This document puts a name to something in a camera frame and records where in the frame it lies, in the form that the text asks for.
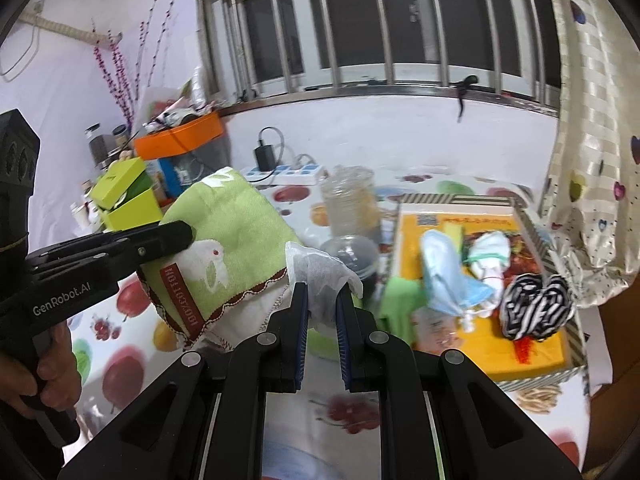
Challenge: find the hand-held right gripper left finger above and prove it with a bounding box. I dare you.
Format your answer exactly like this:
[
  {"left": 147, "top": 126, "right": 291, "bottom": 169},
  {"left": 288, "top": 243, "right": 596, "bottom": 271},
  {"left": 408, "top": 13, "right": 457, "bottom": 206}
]
[{"left": 57, "top": 282, "right": 308, "bottom": 480}]

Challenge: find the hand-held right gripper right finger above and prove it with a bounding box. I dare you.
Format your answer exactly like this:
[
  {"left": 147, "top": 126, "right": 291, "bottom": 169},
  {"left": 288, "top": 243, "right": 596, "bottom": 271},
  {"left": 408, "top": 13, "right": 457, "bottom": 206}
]
[{"left": 336, "top": 290, "right": 583, "bottom": 480}]

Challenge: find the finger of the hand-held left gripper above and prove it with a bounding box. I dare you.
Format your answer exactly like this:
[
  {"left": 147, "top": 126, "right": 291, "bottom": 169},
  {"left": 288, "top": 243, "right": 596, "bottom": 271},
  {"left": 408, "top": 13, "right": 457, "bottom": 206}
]
[{"left": 27, "top": 220, "right": 194, "bottom": 286}]

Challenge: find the white nonwoven cloth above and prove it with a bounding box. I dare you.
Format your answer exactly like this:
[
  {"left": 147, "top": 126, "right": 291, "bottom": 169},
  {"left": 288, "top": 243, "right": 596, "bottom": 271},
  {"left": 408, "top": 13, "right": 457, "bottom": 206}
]
[{"left": 285, "top": 241, "right": 363, "bottom": 331}]

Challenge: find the green microfiber cloth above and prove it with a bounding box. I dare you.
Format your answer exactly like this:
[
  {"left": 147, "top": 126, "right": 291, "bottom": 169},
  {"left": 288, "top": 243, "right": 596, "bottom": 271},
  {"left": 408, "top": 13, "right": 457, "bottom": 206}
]
[{"left": 377, "top": 277, "right": 428, "bottom": 348}]

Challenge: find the green rabbit towel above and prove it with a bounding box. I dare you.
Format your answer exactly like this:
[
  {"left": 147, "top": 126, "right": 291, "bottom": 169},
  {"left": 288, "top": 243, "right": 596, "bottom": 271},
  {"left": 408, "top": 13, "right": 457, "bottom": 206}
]
[{"left": 136, "top": 166, "right": 301, "bottom": 353}]

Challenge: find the blue face mask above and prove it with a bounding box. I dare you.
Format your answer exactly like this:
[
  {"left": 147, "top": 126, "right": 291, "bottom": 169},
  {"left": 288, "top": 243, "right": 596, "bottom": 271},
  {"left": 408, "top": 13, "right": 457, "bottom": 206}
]
[{"left": 419, "top": 230, "right": 496, "bottom": 318}]

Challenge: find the yellow sponge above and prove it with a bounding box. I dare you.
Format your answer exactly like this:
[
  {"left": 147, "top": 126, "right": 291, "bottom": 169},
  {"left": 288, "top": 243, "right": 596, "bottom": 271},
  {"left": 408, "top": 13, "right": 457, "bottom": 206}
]
[{"left": 440, "top": 224, "right": 466, "bottom": 251}]

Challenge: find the white glove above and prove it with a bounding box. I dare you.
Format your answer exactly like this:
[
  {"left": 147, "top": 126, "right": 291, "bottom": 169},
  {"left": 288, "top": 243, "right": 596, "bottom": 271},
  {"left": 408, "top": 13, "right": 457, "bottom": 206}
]
[{"left": 467, "top": 232, "right": 513, "bottom": 286}]

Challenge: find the red string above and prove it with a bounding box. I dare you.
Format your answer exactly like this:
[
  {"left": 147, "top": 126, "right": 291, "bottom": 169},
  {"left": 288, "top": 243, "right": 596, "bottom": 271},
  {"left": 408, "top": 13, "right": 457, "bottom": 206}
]
[{"left": 512, "top": 335, "right": 551, "bottom": 365}]

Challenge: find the black white striped cloth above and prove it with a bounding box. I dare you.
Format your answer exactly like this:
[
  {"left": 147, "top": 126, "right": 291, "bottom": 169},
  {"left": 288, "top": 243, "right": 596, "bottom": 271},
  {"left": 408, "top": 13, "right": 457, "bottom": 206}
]
[{"left": 499, "top": 272, "right": 578, "bottom": 342}]

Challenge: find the yellow box with striped sides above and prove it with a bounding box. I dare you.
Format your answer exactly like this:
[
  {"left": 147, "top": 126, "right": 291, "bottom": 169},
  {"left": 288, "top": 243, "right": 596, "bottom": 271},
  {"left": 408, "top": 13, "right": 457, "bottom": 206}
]
[{"left": 387, "top": 192, "right": 588, "bottom": 393}]

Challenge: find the person's left hand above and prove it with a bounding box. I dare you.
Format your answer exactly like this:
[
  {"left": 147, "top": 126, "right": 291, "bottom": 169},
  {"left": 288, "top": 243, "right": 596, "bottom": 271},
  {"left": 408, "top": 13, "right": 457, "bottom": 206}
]
[{"left": 0, "top": 325, "right": 83, "bottom": 418}]

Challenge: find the lime green box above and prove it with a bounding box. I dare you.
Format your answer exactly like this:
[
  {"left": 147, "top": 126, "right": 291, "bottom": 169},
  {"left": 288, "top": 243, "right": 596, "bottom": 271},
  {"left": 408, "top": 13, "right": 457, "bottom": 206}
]
[{"left": 90, "top": 157, "right": 166, "bottom": 231}]

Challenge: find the blue carton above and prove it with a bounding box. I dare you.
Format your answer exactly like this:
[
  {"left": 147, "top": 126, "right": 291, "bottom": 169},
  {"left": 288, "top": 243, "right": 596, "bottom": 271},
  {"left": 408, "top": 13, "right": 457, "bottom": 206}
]
[{"left": 159, "top": 159, "right": 181, "bottom": 198}]

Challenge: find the dark jar with clear lid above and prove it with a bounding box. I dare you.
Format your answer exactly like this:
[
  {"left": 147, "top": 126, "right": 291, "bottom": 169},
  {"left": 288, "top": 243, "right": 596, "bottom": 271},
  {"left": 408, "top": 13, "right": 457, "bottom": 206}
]
[{"left": 320, "top": 235, "right": 381, "bottom": 311}]

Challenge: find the clear storage box orange lid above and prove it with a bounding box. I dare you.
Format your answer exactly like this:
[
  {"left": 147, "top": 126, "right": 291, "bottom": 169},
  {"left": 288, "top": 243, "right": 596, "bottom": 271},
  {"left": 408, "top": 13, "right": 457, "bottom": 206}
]
[{"left": 134, "top": 111, "right": 231, "bottom": 198}]

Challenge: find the pile of packets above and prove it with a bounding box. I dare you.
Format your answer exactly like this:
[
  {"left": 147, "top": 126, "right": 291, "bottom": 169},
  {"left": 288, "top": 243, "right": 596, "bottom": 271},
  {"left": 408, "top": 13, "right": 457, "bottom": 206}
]
[{"left": 142, "top": 65, "right": 216, "bottom": 133}]

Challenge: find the white power strip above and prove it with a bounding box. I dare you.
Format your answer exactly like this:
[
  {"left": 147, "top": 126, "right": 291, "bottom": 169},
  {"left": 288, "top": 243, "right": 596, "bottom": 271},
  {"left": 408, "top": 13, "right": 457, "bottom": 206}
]
[{"left": 242, "top": 162, "right": 328, "bottom": 186}]

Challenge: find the fruit printed tablecloth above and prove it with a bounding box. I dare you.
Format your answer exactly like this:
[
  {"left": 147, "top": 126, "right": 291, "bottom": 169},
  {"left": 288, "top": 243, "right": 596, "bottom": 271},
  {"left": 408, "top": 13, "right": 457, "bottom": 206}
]
[{"left": 65, "top": 165, "right": 593, "bottom": 480}]

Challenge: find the metal window grille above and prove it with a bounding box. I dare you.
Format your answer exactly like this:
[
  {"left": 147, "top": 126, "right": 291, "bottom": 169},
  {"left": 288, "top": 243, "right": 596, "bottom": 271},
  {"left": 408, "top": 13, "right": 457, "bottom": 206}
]
[{"left": 192, "top": 0, "right": 563, "bottom": 116}]

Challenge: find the wooden cabinet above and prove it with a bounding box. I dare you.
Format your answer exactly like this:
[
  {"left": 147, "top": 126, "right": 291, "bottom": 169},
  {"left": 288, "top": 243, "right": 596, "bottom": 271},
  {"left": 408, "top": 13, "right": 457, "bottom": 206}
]
[{"left": 575, "top": 280, "right": 640, "bottom": 466}]

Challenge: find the cream curtain with hearts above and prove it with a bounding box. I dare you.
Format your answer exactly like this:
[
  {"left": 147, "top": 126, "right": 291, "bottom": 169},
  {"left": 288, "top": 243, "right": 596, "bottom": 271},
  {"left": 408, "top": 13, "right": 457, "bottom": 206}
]
[{"left": 537, "top": 0, "right": 640, "bottom": 306}]

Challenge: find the black charger cable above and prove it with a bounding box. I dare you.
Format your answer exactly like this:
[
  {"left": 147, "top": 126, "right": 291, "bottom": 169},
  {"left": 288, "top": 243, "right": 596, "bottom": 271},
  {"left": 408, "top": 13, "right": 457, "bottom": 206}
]
[{"left": 257, "top": 127, "right": 286, "bottom": 171}]

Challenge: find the purple blossom wall decal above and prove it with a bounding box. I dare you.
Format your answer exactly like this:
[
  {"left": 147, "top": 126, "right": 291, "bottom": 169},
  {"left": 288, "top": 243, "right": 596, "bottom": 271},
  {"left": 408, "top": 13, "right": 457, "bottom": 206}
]
[{"left": 91, "top": 0, "right": 173, "bottom": 131}]

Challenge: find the wrapped wall pipe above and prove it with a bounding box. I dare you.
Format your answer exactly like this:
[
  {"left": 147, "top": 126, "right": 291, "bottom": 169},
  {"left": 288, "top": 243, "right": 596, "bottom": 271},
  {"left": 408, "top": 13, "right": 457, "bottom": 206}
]
[{"left": 17, "top": 12, "right": 123, "bottom": 43}]

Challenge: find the black strap on grille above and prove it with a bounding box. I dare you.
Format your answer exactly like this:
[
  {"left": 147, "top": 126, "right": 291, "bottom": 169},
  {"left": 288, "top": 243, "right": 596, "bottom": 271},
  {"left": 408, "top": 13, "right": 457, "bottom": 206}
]
[{"left": 454, "top": 75, "right": 480, "bottom": 123}]

